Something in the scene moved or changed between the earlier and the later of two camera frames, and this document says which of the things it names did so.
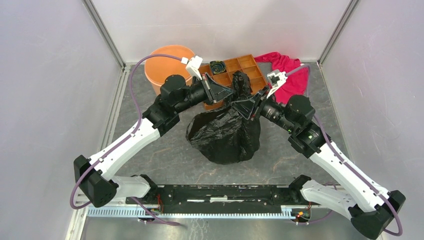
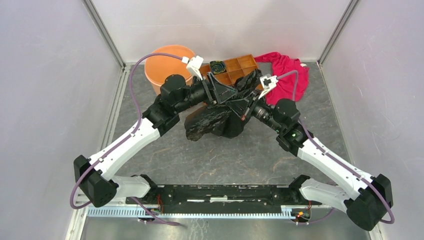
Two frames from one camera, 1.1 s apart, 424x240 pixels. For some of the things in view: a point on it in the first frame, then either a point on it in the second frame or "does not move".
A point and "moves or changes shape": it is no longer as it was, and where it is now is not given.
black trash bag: [225, 136] moves or changes shape
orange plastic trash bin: [158, 68] does not move
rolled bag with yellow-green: [217, 67] does not move
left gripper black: [214, 92] does not move
